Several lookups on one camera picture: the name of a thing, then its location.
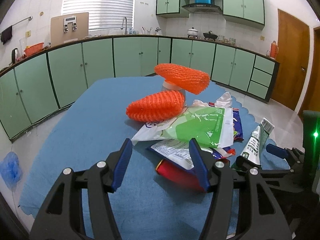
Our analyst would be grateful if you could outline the green white tube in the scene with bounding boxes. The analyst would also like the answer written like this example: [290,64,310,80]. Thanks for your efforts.
[232,118,274,170]

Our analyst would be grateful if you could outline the blue biscuit snack bag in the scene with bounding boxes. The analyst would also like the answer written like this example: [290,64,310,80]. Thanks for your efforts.
[208,101,244,147]

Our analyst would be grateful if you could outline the red blue snack wrapper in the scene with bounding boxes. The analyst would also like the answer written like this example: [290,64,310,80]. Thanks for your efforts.
[147,138,236,172]

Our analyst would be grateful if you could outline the green white plastic bag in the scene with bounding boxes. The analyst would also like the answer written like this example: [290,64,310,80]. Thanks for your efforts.
[131,106,234,148]

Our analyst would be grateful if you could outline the white tissue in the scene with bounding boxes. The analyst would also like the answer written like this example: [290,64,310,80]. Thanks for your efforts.
[192,92,232,108]

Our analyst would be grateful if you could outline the red fabric pouch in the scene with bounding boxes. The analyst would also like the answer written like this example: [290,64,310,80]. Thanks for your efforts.
[156,159,205,192]

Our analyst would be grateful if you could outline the orange foam net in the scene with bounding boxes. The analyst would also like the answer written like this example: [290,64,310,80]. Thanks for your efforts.
[126,90,185,122]
[154,63,210,95]

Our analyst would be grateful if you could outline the green lower kitchen cabinets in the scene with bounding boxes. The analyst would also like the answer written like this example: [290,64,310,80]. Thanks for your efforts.
[1,35,279,140]

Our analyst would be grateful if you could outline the blue plastic bag on floor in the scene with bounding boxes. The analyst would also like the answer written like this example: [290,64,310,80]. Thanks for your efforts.
[0,152,23,190]

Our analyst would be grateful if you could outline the blue table mat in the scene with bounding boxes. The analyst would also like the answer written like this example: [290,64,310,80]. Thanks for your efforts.
[19,76,291,240]

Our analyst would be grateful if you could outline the orange thermos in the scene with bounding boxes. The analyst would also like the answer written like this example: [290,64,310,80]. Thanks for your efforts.
[269,41,278,59]

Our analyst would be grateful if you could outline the wooden door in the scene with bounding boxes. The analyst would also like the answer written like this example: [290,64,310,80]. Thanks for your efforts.
[271,9,312,113]

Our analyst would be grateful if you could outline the black wok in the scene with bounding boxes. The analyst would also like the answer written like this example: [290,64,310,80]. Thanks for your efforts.
[203,31,218,41]

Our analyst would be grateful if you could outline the white cooking pot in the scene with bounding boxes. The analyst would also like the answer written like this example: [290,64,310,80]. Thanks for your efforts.
[187,27,199,38]

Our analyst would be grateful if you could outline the electric kettle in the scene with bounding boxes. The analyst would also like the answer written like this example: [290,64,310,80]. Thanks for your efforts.
[11,48,20,64]

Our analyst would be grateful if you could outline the range hood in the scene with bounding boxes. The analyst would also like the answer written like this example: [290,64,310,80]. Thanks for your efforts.
[182,3,223,15]

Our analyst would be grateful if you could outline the orange plastic basket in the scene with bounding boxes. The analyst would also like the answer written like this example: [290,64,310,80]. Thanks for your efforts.
[24,42,44,57]

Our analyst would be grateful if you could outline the cardboard box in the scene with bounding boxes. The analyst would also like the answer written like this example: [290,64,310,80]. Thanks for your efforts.
[50,12,89,46]

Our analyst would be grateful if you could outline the dark hanging towel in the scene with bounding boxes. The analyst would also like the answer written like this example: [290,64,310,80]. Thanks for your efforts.
[1,25,12,45]

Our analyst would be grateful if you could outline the chrome faucet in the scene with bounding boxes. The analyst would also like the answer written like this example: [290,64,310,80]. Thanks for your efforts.
[120,16,128,35]

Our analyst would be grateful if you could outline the window blinds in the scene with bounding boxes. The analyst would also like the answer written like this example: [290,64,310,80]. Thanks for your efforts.
[61,0,134,31]

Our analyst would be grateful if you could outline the wall towel rail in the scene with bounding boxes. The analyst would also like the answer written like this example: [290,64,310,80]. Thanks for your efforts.
[11,16,33,27]

